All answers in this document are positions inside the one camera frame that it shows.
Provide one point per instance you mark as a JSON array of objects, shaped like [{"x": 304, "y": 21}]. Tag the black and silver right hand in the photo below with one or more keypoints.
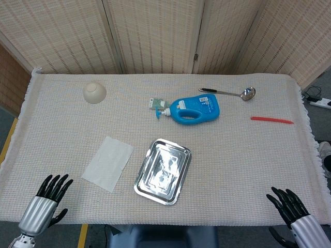
[{"x": 307, "y": 224}]

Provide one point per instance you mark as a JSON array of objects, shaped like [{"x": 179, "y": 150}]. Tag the black and silver left hand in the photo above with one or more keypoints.
[{"x": 38, "y": 211}]

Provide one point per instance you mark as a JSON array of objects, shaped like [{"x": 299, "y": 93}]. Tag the white paper napkin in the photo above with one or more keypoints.
[{"x": 108, "y": 164}]

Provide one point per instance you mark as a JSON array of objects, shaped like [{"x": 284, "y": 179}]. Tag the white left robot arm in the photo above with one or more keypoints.
[{"x": 22, "y": 240}]

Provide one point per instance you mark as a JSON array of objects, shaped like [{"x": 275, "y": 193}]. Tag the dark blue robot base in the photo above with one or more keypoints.
[{"x": 160, "y": 236}]

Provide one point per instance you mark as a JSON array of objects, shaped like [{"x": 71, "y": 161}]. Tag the stainless steel tray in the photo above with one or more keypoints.
[{"x": 163, "y": 173}]

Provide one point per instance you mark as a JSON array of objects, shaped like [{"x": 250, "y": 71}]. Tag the white shoe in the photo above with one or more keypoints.
[{"x": 325, "y": 149}]

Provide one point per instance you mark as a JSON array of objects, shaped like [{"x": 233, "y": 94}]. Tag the beige woven tablecloth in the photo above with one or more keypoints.
[{"x": 232, "y": 168}]

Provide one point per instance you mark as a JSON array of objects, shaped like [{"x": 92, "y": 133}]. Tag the red flat strip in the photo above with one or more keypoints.
[{"x": 271, "y": 120}]

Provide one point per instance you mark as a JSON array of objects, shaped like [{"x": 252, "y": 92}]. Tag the white power strip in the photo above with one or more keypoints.
[{"x": 322, "y": 103}]

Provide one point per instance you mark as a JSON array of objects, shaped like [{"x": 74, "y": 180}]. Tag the cream upturned bowl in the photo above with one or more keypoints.
[{"x": 94, "y": 93}]

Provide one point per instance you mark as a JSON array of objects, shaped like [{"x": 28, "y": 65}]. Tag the blue pump detergent bottle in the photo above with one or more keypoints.
[{"x": 201, "y": 108}]

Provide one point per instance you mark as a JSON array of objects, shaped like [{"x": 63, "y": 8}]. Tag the small green white packet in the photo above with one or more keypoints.
[{"x": 157, "y": 103}]

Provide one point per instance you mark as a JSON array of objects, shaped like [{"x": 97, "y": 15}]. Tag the metal screen hinge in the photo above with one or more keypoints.
[{"x": 196, "y": 57}]

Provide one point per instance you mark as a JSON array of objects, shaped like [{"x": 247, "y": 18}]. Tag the woven folding screen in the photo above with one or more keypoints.
[{"x": 155, "y": 33}]

